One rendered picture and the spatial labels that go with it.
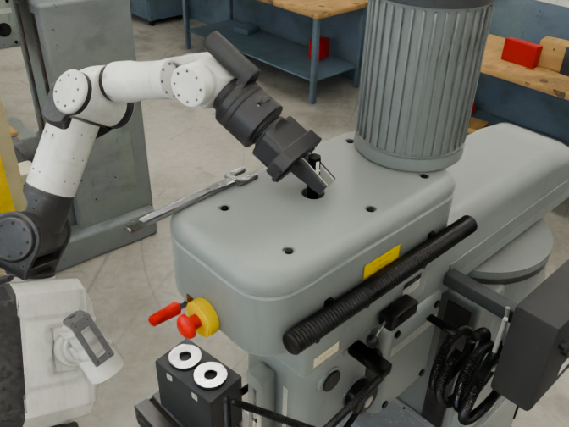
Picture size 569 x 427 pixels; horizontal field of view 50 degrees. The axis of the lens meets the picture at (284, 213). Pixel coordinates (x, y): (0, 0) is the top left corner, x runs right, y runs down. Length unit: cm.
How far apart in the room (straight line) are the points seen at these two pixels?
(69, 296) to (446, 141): 74
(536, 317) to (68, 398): 83
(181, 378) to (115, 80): 89
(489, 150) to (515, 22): 406
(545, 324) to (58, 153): 89
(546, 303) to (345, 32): 568
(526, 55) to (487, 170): 349
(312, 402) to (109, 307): 260
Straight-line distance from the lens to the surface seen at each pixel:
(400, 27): 98
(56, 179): 117
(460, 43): 100
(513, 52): 490
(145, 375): 325
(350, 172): 105
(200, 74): 95
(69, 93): 113
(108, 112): 115
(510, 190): 139
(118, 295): 373
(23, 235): 115
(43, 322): 118
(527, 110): 561
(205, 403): 167
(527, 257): 151
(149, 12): 832
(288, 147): 93
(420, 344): 133
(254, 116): 94
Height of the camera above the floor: 241
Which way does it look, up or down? 34 degrees down
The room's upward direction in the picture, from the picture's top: 2 degrees clockwise
